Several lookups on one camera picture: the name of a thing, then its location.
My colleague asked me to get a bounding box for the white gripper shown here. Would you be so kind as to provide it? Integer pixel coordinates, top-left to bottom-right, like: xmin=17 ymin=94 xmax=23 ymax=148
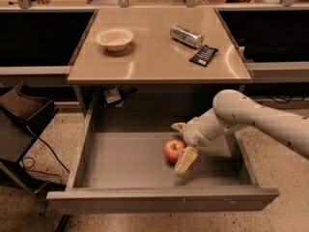
xmin=171 ymin=116 xmax=216 ymax=176

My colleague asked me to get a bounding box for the red apple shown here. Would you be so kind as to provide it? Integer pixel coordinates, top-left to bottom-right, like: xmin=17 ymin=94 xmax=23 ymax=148
xmin=163 ymin=139 xmax=185 ymax=163

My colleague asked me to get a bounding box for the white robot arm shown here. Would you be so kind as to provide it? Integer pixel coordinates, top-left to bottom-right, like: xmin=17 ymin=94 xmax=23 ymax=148
xmin=171 ymin=90 xmax=309 ymax=176

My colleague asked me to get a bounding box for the open grey drawer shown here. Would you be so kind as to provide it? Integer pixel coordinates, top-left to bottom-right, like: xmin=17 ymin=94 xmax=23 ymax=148
xmin=46 ymin=94 xmax=280 ymax=216

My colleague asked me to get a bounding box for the grey counter cabinet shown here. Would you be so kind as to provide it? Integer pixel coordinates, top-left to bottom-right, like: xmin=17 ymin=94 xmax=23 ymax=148
xmin=67 ymin=7 xmax=253 ymax=114

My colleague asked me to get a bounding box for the small label tag device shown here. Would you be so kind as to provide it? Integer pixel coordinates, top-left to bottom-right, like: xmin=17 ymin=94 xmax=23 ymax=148
xmin=104 ymin=88 xmax=122 ymax=105

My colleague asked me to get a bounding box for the black snack bar wrapper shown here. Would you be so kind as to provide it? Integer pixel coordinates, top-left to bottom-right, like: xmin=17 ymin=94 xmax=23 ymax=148
xmin=189 ymin=45 xmax=218 ymax=67

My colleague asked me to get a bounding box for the silver soda can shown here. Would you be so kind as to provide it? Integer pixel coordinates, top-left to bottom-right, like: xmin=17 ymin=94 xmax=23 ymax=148
xmin=170 ymin=24 xmax=204 ymax=48

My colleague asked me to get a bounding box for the white paper bowl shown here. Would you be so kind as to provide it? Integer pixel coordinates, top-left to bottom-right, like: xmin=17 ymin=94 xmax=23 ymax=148
xmin=95 ymin=27 xmax=134 ymax=52

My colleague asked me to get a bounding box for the dark chair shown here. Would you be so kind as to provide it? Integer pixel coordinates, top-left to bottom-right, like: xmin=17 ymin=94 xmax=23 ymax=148
xmin=0 ymin=82 xmax=66 ymax=208

